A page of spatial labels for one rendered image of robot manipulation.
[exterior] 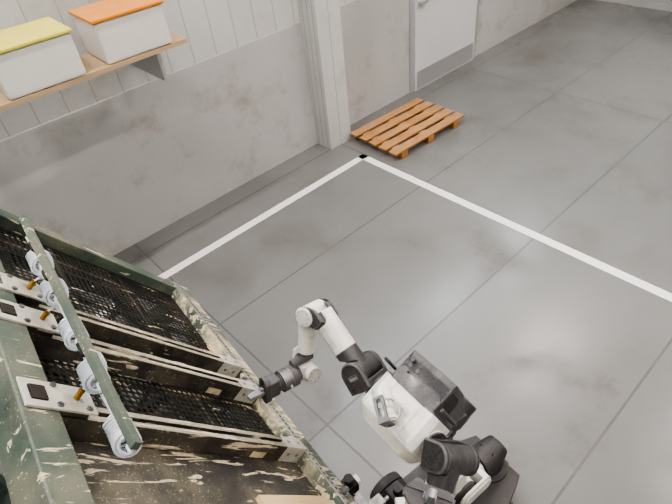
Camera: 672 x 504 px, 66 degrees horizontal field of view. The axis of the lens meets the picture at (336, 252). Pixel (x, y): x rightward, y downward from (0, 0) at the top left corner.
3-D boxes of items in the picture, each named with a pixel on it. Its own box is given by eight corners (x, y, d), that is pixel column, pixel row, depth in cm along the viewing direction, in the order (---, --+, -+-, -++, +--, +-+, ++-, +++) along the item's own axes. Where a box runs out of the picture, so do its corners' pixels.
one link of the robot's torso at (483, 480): (460, 457, 275) (462, 444, 266) (490, 486, 262) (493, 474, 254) (432, 482, 267) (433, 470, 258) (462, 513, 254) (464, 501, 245)
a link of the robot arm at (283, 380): (257, 394, 205) (283, 380, 211) (270, 410, 198) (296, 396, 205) (256, 372, 197) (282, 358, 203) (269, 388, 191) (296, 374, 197)
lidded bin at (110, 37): (148, 31, 379) (135, -10, 361) (177, 42, 355) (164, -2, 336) (83, 53, 356) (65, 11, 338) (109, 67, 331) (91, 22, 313)
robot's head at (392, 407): (395, 391, 174) (386, 383, 167) (403, 421, 168) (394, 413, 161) (377, 397, 175) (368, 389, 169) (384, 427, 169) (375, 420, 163)
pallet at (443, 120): (414, 104, 627) (414, 96, 621) (465, 121, 583) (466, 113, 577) (348, 142, 575) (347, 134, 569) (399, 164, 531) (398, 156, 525)
